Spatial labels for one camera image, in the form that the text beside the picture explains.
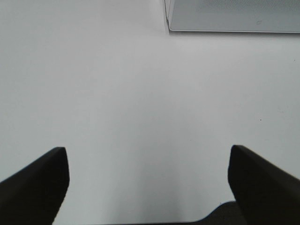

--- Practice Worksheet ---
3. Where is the white microwave door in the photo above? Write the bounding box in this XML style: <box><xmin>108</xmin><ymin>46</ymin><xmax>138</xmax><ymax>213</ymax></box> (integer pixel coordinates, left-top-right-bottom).
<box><xmin>164</xmin><ymin>0</ymin><xmax>300</xmax><ymax>33</ymax></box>

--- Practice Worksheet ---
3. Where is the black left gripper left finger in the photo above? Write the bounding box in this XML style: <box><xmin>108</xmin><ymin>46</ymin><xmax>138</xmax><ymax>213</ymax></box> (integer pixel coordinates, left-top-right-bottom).
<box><xmin>0</xmin><ymin>147</ymin><xmax>70</xmax><ymax>225</ymax></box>

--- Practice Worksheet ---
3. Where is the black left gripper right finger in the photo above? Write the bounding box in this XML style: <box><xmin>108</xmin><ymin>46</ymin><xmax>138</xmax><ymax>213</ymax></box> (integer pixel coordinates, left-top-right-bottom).
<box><xmin>228</xmin><ymin>145</ymin><xmax>300</xmax><ymax>225</ymax></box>

